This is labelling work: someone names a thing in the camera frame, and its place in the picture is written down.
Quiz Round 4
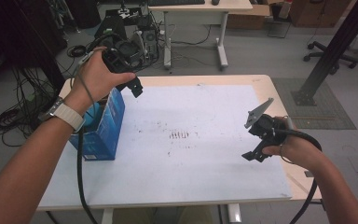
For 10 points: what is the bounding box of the thin grey cable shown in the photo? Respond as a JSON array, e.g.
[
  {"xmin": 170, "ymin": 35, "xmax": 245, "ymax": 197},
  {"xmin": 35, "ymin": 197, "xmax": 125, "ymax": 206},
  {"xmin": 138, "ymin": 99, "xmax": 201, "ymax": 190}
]
[{"xmin": 70, "ymin": 46, "xmax": 107, "ymax": 110}]

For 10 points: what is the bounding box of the grey floor mat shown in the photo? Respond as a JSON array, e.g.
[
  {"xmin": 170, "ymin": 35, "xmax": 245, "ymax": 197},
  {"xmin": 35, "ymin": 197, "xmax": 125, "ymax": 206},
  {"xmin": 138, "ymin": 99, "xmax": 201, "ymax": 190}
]
[{"xmin": 271, "ymin": 77, "xmax": 358, "ymax": 131}]

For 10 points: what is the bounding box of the wristwatch with white band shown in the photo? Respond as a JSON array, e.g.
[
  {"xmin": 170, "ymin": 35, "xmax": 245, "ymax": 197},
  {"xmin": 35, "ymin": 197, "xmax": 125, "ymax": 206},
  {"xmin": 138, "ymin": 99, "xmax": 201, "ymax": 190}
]
[{"xmin": 37, "ymin": 96, "xmax": 87, "ymax": 133}]

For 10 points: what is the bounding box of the black cable bundle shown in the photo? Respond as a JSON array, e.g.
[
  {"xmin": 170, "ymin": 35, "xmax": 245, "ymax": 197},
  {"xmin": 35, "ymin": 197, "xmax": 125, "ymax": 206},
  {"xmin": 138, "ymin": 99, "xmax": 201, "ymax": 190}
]
[{"xmin": 0, "ymin": 66, "xmax": 59, "ymax": 147}]

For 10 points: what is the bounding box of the black metal column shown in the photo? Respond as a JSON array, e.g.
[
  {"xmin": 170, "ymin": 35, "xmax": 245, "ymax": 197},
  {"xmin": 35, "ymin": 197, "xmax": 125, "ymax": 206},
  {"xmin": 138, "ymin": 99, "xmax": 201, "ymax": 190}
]
[{"xmin": 291, "ymin": 0, "xmax": 358, "ymax": 107}]

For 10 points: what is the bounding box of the person's right leg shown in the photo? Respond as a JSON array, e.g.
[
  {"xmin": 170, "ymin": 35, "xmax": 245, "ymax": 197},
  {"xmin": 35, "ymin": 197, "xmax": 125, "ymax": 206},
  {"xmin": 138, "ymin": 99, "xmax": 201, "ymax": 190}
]
[{"xmin": 172, "ymin": 205, "xmax": 219, "ymax": 224}]

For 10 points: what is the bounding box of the white table leg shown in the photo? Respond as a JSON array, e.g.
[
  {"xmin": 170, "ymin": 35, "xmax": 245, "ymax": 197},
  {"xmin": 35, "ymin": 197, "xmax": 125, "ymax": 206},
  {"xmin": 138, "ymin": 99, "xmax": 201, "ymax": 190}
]
[
  {"xmin": 227, "ymin": 203, "xmax": 242, "ymax": 224},
  {"xmin": 100, "ymin": 208, "xmax": 117, "ymax": 224}
]

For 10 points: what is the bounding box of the person's right hand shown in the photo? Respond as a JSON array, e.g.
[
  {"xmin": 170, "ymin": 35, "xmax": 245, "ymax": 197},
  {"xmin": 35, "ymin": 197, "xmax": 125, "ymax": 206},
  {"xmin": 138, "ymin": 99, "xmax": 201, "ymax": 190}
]
[{"xmin": 261, "ymin": 115, "xmax": 324, "ymax": 172}]

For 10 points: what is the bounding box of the brown cardboard box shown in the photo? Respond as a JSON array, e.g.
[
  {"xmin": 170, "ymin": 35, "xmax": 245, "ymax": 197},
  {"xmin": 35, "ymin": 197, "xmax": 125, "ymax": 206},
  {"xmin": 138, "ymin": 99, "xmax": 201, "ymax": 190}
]
[{"xmin": 226, "ymin": 4, "xmax": 272, "ymax": 32}]

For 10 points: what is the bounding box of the black keyboard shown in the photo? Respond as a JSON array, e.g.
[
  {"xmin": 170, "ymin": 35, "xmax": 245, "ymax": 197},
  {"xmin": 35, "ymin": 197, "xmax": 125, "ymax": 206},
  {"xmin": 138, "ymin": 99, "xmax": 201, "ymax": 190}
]
[{"xmin": 148, "ymin": 0, "xmax": 206, "ymax": 7}]

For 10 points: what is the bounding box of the large brown cabinet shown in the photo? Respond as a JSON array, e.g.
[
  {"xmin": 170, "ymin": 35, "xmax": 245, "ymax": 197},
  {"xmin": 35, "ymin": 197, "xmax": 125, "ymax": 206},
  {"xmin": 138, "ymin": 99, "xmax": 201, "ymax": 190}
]
[{"xmin": 288, "ymin": 0, "xmax": 352, "ymax": 29}]

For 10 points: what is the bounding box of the thick black gripper cable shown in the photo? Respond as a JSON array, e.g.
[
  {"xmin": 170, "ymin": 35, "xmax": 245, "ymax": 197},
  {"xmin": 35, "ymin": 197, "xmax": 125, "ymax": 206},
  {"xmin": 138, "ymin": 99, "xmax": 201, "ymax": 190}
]
[
  {"xmin": 272, "ymin": 128, "xmax": 324, "ymax": 224},
  {"xmin": 76, "ymin": 125, "xmax": 100, "ymax": 224}
]

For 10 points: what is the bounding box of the thick black left gripper cable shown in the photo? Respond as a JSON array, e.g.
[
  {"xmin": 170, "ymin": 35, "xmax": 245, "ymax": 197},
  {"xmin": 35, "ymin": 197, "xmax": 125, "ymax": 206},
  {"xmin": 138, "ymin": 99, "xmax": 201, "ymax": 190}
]
[{"xmin": 76, "ymin": 125, "xmax": 100, "ymax": 224}]

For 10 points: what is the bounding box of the black wire stand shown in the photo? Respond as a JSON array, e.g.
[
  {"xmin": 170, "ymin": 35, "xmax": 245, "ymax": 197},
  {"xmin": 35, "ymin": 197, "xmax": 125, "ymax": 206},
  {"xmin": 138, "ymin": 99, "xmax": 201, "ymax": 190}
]
[{"xmin": 266, "ymin": 12, "xmax": 293, "ymax": 39}]

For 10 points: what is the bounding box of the thick black right gripper cable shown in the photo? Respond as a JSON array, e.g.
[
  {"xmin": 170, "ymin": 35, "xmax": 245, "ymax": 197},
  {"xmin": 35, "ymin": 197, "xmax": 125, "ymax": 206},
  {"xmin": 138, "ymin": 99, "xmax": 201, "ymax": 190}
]
[{"xmin": 272, "ymin": 128, "xmax": 324, "ymax": 224}]

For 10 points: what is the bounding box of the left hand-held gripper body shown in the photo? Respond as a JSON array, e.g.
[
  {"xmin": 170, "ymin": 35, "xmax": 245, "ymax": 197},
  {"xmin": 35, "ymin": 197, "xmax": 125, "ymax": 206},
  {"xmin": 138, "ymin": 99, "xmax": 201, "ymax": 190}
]
[{"xmin": 101, "ymin": 30, "xmax": 147, "ymax": 91}]

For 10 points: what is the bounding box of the person's left hand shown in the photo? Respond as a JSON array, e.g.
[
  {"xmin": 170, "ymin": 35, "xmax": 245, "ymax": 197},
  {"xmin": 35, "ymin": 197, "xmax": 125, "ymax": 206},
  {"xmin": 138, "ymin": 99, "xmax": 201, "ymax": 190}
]
[{"xmin": 62, "ymin": 46, "xmax": 137, "ymax": 116}]

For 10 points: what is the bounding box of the small black cable coil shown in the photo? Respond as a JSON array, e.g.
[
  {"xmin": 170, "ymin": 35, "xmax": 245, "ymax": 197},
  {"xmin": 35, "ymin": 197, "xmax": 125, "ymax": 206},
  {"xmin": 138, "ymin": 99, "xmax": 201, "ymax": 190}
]
[{"xmin": 66, "ymin": 44, "xmax": 89, "ymax": 59}]

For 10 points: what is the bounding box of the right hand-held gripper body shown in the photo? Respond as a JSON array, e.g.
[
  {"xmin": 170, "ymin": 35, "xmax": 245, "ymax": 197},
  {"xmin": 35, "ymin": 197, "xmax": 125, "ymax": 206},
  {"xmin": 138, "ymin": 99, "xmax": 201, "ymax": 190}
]
[{"xmin": 243, "ymin": 97, "xmax": 289, "ymax": 147}]

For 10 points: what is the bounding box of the black computer tower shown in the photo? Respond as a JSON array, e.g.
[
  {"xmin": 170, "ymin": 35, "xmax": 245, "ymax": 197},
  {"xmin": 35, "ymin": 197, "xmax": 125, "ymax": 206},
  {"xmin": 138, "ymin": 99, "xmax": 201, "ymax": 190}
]
[{"xmin": 93, "ymin": 14, "xmax": 129, "ymax": 43}]

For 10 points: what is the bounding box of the white desk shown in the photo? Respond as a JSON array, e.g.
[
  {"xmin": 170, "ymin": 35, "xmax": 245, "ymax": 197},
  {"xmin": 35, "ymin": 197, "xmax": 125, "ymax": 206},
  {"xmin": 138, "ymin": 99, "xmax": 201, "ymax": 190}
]
[{"xmin": 147, "ymin": 0, "xmax": 255, "ymax": 71}]

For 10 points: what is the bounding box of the blue cardboard box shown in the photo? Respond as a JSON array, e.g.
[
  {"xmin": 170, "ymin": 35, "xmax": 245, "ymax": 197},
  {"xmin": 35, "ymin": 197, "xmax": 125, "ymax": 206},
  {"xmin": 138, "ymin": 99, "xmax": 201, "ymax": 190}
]
[{"xmin": 68, "ymin": 87, "xmax": 127, "ymax": 161}]

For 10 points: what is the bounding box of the black office chair base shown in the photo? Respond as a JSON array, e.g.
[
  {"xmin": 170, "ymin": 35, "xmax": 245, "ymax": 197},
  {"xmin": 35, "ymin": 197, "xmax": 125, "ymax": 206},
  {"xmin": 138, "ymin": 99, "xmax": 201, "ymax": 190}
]
[{"xmin": 303, "ymin": 40, "xmax": 358, "ymax": 76}]

